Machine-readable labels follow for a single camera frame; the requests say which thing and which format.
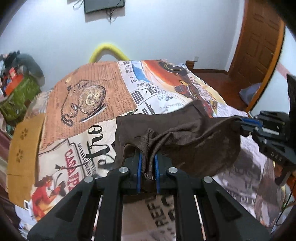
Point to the dark brown small garment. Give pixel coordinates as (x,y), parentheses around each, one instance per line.
(195,143)

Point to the small white device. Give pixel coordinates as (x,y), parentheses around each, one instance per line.
(26,205)

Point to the green fabric storage bag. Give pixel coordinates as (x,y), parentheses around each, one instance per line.
(15,106)

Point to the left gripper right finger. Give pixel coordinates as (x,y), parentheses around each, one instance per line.
(203,209)

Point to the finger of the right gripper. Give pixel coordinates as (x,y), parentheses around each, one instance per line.
(246,126)

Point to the orange box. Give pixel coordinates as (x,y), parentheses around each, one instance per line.
(13,84)

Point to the blue-grey cloth on floor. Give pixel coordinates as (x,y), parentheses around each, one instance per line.
(248,93)

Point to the brown wooden door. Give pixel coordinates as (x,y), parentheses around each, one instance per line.
(258,47)

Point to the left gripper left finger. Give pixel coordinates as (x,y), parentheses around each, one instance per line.
(93,209)

